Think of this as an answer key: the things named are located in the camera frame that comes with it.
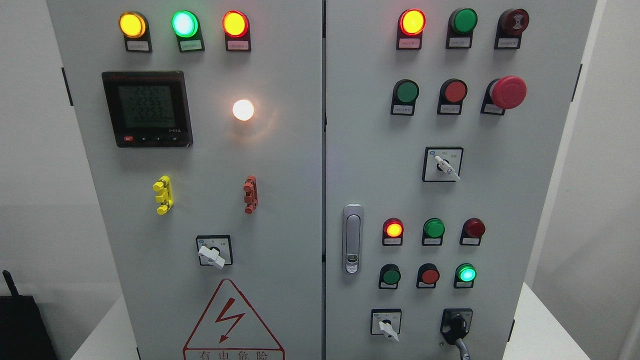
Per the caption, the red lit lamp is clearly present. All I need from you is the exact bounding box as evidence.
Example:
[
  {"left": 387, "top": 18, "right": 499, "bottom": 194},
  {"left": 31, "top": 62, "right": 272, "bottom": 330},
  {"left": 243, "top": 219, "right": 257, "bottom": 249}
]
[
  {"left": 382, "top": 218, "right": 404, "bottom": 247},
  {"left": 396, "top": 7, "right": 426, "bottom": 51}
]

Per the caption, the white lit indicator lamp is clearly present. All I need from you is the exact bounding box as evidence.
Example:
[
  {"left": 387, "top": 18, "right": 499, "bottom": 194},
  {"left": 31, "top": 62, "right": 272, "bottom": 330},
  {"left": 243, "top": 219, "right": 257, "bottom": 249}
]
[{"left": 231, "top": 99, "right": 255, "bottom": 122}]

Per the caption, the green unlit lamp right top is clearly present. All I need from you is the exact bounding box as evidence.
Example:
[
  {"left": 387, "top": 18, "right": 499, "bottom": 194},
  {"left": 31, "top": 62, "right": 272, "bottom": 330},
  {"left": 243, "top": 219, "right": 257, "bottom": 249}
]
[{"left": 445, "top": 7, "right": 478, "bottom": 50}]

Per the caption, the white selector switch upper right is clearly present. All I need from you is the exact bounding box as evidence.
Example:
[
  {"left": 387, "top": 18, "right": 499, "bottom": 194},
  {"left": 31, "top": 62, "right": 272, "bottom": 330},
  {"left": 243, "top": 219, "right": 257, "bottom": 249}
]
[{"left": 422, "top": 146, "right": 464, "bottom": 183}]

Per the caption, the yellow indicator lamp top left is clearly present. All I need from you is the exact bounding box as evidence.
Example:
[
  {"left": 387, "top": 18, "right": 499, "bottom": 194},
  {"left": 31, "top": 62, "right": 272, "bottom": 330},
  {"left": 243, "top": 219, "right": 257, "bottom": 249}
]
[{"left": 118, "top": 11, "right": 153, "bottom": 53}]

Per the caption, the grey right cabinet door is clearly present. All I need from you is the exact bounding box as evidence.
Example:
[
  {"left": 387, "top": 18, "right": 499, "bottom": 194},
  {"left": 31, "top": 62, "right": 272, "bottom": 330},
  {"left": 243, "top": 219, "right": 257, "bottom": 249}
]
[{"left": 325, "top": 0, "right": 597, "bottom": 360}]

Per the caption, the white selector switch left door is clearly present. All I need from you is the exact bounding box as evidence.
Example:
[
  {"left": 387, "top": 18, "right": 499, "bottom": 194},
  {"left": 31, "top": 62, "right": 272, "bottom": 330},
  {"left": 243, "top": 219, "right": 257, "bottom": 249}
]
[{"left": 195, "top": 234, "right": 234, "bottom": 270}]

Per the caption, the red lit lamp left door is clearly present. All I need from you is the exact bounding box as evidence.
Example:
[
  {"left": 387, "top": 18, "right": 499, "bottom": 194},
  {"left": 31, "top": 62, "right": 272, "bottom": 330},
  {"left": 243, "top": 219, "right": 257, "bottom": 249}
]
[{"left": 222, "top": 10, "right": 252, "bottom": 52}]

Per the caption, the grey cabinet door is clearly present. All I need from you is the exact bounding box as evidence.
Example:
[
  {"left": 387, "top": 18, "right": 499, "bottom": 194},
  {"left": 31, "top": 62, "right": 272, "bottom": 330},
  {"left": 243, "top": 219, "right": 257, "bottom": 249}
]
[
  {"left": 325, "top": 0, "right": 597, "bottom": 360},
  {"left": 47, "top": 0, "right": 323, "bottom": 360}
]

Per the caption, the dark red buzzer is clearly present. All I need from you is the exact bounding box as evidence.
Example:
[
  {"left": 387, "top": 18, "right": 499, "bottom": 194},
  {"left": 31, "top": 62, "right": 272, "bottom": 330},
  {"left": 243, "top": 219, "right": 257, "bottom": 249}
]
[{"left": 494, "top": 8, "right": 530, "bottom": 50}]

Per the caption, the green push button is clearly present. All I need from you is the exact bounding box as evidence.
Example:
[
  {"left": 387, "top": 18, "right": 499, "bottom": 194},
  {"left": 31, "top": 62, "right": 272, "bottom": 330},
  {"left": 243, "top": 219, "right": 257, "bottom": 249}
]
[
  {"left": 378, "top": 263, "right": 402, "bottom": 290},
  {"left": 390, "top": 79, "right": 419, "bottom": 116}
]

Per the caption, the black box with antenna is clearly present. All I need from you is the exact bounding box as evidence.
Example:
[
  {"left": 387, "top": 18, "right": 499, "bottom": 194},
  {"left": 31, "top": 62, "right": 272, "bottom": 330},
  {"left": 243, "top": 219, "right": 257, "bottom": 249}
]
[{"left": 0, "top": 269, "right": 58, "bottom": 360}]

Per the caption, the grey left cabinet door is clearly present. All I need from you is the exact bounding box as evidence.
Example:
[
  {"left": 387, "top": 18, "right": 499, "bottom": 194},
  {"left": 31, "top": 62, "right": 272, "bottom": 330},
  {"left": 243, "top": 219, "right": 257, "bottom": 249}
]
[{"left": 47, "top": 0, "right": 323, "bottom": 360}]

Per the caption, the red emergency stop mushroom button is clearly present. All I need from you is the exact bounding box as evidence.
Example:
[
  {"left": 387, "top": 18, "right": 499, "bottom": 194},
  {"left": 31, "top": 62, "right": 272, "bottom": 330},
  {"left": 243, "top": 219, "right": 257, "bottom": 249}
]
[{"left": 480, "top": 75, "right": 528, "bottom": 116}]

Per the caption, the red lit lamp lower left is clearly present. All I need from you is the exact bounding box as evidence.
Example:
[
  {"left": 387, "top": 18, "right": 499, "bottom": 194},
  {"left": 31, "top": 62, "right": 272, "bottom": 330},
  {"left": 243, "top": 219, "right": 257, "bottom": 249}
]
[{"left": 382, "top": 218, "right": 404, "bottom": 247}]

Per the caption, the black digital power meter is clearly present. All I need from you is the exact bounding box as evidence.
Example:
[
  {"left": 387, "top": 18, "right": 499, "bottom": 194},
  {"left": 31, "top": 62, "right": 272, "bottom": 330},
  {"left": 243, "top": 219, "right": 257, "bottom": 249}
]
[{"left": 102, "top": 70, "right": 194, "bottom": 148}]

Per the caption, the green illuminated button lower right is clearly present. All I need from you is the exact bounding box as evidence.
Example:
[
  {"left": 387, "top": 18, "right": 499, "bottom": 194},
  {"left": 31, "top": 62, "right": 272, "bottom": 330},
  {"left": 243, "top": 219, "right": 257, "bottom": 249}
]
[{"left": 454, "top": 263, "right": 478, "bottom": 289}]

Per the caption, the green push button upper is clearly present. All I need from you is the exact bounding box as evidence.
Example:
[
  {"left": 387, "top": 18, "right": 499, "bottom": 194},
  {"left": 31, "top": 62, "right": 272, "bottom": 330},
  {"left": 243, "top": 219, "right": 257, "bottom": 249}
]
[{"left": 390, "top": 79, "right": 419, "bottom": 116}]

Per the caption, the green lamp lower middle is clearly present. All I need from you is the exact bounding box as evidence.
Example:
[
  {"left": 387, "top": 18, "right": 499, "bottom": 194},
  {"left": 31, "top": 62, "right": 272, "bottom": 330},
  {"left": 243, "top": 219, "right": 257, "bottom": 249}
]
[{"left": 422, "top": 218, "right": 446, "bottom": 247}]

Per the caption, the green push button lower left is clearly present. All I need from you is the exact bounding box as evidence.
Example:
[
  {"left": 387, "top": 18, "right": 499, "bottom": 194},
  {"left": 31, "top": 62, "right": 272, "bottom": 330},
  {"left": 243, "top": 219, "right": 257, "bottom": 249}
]
[{"left": 378, "top": 263, "right": 402, "bottom": 290}]

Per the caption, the white selector switch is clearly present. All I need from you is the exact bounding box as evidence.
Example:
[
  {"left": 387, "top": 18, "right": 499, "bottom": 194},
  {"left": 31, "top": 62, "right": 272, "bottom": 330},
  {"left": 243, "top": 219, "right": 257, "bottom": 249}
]
[
  {"left": 370, "top": 308, "right": 402, "bottom": 343},
  {"left": 422, "top": 146, "right": 464, "bottom": 183}
]

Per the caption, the green lit indicator lamp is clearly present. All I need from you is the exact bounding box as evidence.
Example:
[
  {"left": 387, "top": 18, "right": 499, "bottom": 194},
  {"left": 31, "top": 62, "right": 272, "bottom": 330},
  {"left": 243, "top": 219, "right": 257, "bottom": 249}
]
[{"left": 171, "top": 10, "right": 205, "bottom": 53}]

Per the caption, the red push button upper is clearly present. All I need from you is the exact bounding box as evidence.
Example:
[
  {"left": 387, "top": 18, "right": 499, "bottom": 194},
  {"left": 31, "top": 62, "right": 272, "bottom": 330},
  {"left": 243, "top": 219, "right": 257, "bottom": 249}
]
[{"left": 437, "top": 79, "right": 468, "bottom": 116}]

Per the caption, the silver door handle lock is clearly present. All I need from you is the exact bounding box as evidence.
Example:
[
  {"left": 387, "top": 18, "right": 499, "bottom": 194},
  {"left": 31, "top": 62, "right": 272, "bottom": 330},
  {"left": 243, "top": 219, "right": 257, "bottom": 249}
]
[{"left": 342, "top": 203, "right": 364, "bottom": 275}]

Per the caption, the red electric warning triangle sticker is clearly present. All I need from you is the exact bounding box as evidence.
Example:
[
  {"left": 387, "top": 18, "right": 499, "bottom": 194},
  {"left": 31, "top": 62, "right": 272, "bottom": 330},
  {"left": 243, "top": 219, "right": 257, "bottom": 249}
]
[{"left": 182, "top": 278, "right": 286, "bottom": 360}]

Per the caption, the yellow terminal connector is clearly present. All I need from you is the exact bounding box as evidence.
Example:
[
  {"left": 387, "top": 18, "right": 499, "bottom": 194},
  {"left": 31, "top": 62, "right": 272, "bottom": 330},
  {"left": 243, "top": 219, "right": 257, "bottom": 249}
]
[{"left": 152, "top": 175, "right": 174, "bottom": 215}]

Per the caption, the white selector switch bottom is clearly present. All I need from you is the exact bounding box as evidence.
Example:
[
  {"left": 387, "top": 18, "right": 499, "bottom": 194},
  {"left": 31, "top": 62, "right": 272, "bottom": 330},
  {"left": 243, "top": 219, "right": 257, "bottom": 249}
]
[{"left": 370, "top": 308, "right": 402, "bottom": 343}]

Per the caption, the black knob selector switch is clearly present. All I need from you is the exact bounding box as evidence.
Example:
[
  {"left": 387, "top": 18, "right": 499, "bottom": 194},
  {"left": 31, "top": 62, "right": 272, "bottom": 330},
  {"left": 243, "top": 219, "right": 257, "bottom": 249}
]
[{"left": 440, "top": 308, "right": 473, "bottom": 360}]

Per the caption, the red push button lower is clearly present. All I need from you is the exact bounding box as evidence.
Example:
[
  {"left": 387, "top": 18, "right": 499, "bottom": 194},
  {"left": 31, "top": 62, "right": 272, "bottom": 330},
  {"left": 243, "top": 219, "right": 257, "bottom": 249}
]
[{"left": 416, "top": 263, "right": 441, "bottom": 289}]

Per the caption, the red lamp lower right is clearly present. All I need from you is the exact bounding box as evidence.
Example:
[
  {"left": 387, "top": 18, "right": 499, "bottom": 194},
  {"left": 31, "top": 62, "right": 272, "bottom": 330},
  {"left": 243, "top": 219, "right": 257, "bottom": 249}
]
[{"left": 459, "top": 218, "right": 486, "bottom": 246}]

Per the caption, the red push button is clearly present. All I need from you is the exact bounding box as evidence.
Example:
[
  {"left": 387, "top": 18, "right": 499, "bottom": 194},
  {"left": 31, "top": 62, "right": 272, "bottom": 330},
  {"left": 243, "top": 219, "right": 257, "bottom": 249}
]
[
  {"left": 416, "top": 263, "right": 441, "bottom": 289},
  {"left": 437, "top": 79, "right": 468, "bottom": 116}
]

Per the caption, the red lit lamp right top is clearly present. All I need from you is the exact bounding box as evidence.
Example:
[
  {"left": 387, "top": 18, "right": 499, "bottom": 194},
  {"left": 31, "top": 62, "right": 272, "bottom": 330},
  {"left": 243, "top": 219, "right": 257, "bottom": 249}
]
[{"left": 396, "top": 7, "right": 426, "bottom": 51}]

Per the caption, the red terminal connector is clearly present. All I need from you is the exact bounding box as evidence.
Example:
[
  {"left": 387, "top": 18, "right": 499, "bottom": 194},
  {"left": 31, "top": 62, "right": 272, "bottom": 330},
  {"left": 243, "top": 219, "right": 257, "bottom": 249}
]
[{"left": 243, "top": 175, "right": 259, "bottom": 215}]

